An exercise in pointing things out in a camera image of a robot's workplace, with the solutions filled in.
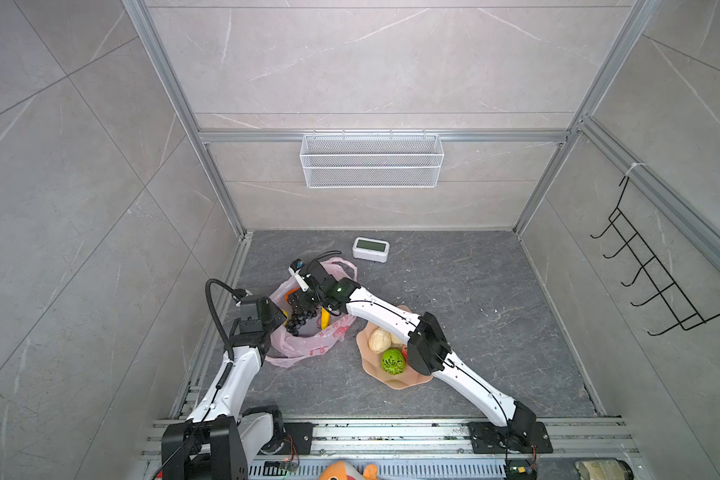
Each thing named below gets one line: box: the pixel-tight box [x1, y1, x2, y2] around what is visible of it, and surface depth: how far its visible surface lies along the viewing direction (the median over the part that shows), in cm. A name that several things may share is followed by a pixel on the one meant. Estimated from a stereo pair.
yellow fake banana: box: [321, 307, 331, 330], surface depth 94 cm
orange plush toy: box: [319, 461, 379, 480], surface depth 65 cm
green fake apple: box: [380, 348, 406, 375], surface depth 81 cm
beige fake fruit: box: [368, 327, 392, 354], surface depth 85 cm
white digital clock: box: [352, 236, 391, 263], surface depth 112 cm
